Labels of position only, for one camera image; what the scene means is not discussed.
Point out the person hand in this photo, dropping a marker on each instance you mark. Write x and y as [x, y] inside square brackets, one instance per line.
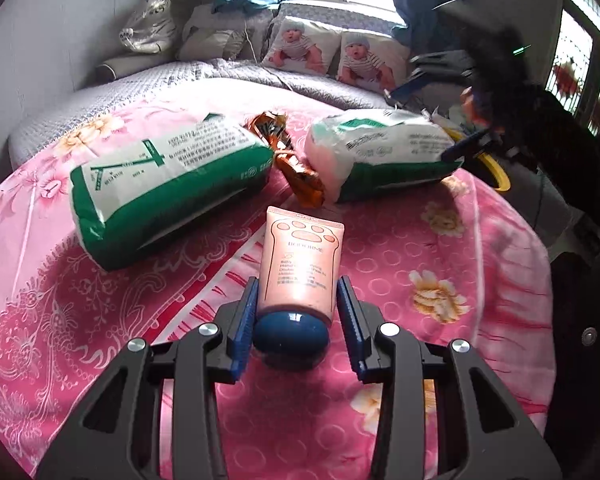
[476, 103]

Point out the baby print pillow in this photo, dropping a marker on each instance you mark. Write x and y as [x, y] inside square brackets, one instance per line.
[373, 62]
[303, 46]

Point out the grey cushion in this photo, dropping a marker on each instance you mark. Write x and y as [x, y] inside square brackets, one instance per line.
[228, 35]

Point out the left baby print pillow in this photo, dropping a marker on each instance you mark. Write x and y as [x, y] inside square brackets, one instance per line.
[303, 46]

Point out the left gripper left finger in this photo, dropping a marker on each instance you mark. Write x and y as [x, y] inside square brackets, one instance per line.
[114, 431]

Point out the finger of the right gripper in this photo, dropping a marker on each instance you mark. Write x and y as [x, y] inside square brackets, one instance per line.
[416, 82]
[488, 140]

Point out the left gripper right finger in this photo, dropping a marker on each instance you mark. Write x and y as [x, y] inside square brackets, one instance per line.
[483, 432]

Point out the tiger toy in plastic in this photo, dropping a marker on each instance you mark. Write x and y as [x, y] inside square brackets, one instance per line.
[150, 29]

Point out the pink cream tube blue cap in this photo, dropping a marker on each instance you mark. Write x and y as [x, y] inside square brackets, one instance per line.
[297, 288]

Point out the orange snack bag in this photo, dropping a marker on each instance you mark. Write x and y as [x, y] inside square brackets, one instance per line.
[301, 178]

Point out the black bin with yellow rim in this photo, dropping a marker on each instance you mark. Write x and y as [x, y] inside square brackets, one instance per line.
[486, 168]

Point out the grey rolled pillow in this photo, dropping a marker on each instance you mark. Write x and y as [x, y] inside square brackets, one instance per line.
[129, 64]

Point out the pink floral table cloth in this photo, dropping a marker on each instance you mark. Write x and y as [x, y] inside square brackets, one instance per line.
[445, 261]

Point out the right baby print pillow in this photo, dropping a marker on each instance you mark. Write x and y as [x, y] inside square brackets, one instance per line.
[373, 62]

